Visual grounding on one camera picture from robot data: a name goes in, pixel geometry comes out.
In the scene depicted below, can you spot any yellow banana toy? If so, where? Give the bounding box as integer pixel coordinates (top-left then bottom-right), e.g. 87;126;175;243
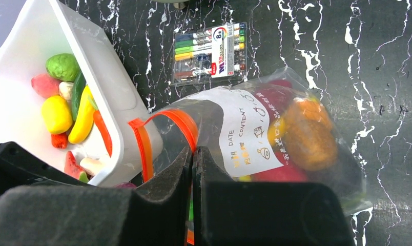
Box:
267;117;287;147

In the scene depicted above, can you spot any purple sweet potato toy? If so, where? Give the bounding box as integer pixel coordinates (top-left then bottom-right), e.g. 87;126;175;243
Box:
255;79;294;119

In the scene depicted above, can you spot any watermelon slice toy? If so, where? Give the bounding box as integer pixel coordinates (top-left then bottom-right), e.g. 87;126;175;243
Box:
64;151;89;183

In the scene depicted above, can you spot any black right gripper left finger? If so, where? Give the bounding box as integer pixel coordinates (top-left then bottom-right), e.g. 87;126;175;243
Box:
0;148;192;245

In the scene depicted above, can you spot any yellow squash toy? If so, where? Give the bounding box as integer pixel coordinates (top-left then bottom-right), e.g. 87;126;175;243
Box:
68;86;96;145

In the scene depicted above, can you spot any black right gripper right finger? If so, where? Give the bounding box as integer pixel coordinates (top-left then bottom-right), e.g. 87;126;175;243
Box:
192;147;354;245

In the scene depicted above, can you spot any green custard apple toy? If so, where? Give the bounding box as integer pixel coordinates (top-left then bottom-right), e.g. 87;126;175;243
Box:
46;53;80;81

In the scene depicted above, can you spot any clear orange-zip bag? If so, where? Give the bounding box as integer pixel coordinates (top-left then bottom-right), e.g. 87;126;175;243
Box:
128;66;374;245

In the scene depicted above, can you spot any yellow lemon toy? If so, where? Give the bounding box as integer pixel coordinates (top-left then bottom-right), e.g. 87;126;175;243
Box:
41;95;73;135

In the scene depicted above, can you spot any pack of coloured markers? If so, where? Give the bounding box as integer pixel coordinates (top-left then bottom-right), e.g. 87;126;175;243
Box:
172;22;248;87

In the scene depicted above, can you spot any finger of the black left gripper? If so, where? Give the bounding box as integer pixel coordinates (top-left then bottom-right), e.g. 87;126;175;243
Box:
0;141;88;196

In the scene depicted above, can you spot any round pastel drawer cabinet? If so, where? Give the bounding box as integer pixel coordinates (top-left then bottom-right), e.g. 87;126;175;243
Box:
153;0;190;9

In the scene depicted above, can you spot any orange ginger root toy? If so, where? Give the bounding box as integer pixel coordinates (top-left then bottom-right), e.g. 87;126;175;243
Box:
284;98;338;171

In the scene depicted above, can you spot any red fruit toy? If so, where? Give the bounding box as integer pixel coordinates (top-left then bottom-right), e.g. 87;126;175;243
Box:
250;151;307;182

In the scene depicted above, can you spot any white garlic bulb toy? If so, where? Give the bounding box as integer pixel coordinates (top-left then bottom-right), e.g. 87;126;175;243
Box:
58;81;74;101

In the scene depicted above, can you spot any orange carrot toy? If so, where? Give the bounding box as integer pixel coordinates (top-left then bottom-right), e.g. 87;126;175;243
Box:
88;96;113;157

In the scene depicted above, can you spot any white plastic food bin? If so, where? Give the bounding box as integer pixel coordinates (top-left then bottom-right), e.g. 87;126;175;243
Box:
0;1;149;187

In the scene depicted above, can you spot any red strawberry toy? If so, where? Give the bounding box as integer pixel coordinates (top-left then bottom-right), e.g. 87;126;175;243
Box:
51;132;68;149

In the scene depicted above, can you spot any pink peach toy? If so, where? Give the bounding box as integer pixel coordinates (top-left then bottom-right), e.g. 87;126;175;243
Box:
31;73;61;98

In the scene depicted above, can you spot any dark green cucumber toy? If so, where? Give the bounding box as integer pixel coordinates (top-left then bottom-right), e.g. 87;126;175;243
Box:
71;71;86;121

